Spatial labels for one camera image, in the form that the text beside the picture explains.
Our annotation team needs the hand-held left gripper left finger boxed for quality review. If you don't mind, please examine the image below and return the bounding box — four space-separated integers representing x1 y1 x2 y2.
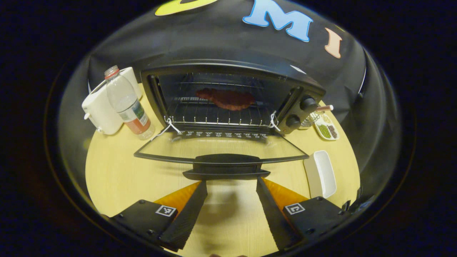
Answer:
104 180 208 252

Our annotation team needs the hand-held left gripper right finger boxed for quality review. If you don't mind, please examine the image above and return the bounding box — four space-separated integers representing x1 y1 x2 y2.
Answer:
256 177 349 251

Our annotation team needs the red-brown meat piece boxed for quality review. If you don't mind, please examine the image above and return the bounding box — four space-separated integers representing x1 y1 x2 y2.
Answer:
195 88 256 111

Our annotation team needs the black electric oven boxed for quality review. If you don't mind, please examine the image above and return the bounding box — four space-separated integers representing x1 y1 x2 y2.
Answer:
134 59 326 181

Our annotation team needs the metal oven rack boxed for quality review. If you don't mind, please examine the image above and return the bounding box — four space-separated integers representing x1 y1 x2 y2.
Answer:
165 72 276 128

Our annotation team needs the white rectangular tray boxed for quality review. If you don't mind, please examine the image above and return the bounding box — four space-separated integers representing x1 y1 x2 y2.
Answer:
303 150 337 199

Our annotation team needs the white divided bean plate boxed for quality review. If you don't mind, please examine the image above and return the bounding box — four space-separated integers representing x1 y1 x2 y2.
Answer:
314 113 340 141

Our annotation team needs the clear plastic water bottle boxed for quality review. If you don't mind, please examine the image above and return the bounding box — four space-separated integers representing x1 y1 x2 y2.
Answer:
104 65 156 141

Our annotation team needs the white toaster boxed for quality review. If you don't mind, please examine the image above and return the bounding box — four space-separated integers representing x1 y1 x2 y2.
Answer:
81 66 143 136

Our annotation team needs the black backdrop cloth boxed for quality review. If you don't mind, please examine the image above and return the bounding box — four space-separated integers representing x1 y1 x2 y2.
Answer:
59 0 402 179

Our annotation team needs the metal wire holder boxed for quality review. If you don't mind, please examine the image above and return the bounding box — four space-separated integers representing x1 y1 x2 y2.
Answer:
301 107 321 129

